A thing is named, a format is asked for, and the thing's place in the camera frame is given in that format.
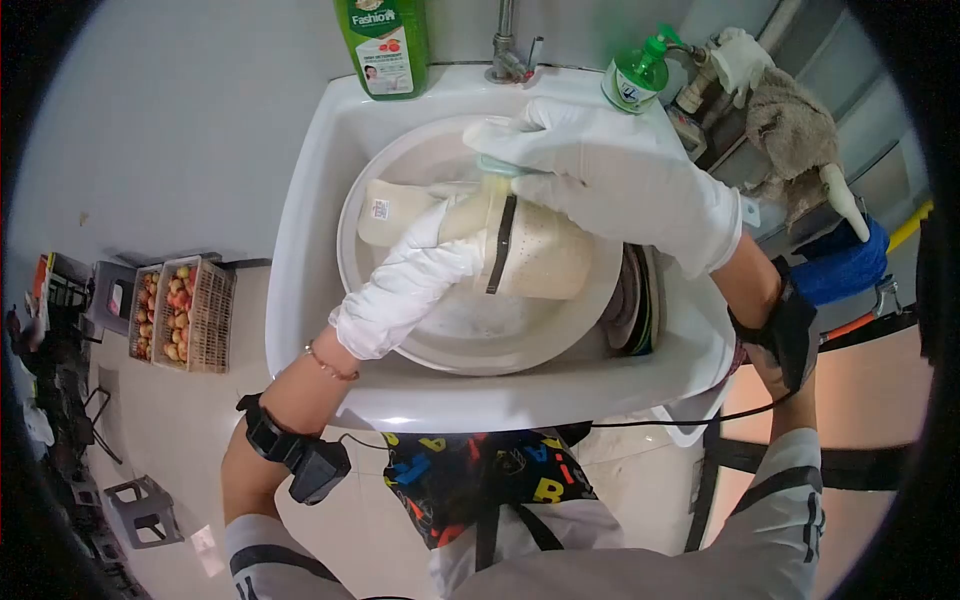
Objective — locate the person's left hand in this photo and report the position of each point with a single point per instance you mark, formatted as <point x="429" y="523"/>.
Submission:
<point x="397" y="292"/>

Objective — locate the person's right hand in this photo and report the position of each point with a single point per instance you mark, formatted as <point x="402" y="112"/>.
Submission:
<point x="622" y="180"/>

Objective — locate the person's right fingers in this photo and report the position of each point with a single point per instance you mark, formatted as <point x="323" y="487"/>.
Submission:
<point x="517" y="139"/>

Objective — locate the cream perforated shoe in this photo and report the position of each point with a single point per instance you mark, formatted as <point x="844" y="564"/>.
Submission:
<point x="540" y="255"/>

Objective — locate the metal faucet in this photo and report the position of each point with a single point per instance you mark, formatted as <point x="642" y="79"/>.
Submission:
<point x="506" y="52"/>

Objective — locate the small green pump bottle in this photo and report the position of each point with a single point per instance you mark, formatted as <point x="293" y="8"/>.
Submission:
<point x="637" y="75"/>

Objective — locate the large green detergent bottle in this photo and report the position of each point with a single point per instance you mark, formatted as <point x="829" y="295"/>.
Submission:
<point x="382" y="45"/>

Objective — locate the white round wash basin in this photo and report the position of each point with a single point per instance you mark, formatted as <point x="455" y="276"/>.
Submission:
<point x="465" y="330"/>

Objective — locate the dark shoe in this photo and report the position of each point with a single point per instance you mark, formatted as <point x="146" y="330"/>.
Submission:
<point x="637" y="300"/>

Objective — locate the white sink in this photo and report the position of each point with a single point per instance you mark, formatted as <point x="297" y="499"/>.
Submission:
<point x="315" y="225"/>

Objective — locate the brown rag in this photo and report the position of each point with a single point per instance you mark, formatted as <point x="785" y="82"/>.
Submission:
<point x="791" y="135"/>

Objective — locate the black wrist band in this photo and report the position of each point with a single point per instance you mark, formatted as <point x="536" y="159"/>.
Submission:
<point x="787" y="330"/>
<point x="307" y="461"/>

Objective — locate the person's legs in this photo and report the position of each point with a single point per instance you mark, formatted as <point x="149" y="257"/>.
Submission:
<point x="480" y="472"/>

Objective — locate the blue cloth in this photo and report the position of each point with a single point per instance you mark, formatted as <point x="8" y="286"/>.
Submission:
<point x="840" y="262"/>

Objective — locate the large basket of fruit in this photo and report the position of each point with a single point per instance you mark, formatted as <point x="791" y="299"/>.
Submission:
<point x="187" y="315"/>

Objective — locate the yellow pipe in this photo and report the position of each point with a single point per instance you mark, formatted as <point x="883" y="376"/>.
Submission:
<point x="911" y="225"/>

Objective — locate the small basket of fruit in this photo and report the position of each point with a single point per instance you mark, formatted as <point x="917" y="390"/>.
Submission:
<point x="144" y="315"/>

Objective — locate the grey plastic stool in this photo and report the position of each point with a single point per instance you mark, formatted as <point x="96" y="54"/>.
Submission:
<point x="112" y="296"/>
<point x="142" y="510"/>

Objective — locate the person's body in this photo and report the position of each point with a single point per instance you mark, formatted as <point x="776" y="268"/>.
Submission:
<point x="675" y="555"/>

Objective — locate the wall tap with white cloth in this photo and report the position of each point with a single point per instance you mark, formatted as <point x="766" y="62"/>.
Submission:
<point x="739" y="60"/>

